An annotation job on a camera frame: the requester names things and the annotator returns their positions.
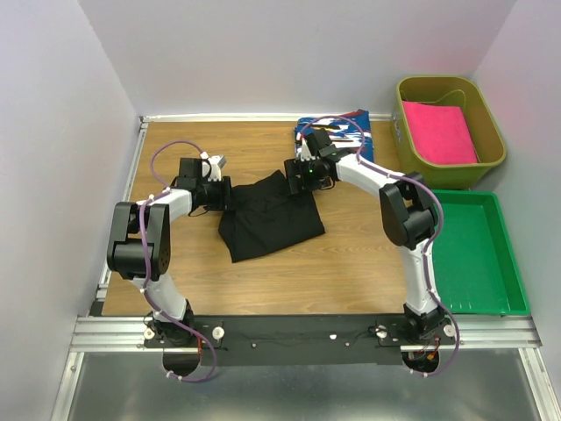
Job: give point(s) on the black garment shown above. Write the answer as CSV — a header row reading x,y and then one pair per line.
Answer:
x,y
265,218

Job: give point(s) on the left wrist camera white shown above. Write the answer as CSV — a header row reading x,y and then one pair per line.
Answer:
x,y
212,166

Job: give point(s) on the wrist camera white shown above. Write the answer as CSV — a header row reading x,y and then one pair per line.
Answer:
x,y
302,152
212,166

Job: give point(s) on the olive green plastic bin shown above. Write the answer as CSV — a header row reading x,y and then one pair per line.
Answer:
x,y
448,91

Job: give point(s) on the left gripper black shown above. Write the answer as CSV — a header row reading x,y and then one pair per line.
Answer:
x,y
224,194

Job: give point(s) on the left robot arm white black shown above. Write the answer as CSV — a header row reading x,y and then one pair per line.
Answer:
x,y
139,247

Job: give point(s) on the pink folded cloth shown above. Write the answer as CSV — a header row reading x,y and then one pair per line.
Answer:
x,y
440,134

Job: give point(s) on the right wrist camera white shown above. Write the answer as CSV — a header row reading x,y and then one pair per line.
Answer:
x,y
302,152

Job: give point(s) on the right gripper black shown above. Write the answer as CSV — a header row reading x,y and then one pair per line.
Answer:
x,y
296,167

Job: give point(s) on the aluminium frame rail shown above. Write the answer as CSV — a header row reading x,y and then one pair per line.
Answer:
x,y
497,375

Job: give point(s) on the blue white red patterned pants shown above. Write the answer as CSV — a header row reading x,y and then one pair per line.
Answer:
x,y
346,131

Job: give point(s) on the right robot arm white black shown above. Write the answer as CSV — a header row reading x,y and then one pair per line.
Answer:
x,y
408,211

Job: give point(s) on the green plastic tray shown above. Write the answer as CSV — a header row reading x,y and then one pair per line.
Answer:
x,y
474,262

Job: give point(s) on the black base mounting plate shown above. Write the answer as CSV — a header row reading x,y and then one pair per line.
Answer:
x,y
297,340

